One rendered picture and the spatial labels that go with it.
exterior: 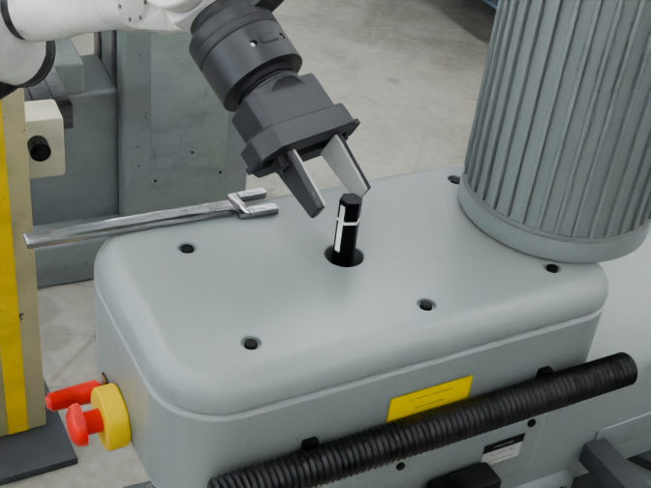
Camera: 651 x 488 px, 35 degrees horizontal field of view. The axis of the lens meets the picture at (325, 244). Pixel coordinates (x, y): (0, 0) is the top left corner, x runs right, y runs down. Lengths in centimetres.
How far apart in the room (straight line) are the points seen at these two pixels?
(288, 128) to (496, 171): 21
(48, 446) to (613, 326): 243
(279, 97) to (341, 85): 470
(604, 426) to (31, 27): 76
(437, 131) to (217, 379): 455
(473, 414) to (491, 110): 29
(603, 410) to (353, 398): 39
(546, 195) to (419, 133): 431
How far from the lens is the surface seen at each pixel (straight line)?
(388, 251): 99
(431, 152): 512
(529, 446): 113
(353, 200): 93
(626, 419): 125
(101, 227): 98
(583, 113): 95
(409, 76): 587
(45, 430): 342
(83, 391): 108
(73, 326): 384
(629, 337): 119
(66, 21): 109
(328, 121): 96
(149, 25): 108
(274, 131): 92
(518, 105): 97
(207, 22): 98
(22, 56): 116
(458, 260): 99
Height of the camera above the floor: 245
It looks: 34 degrees down
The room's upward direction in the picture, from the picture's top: 7 degrees clockwise
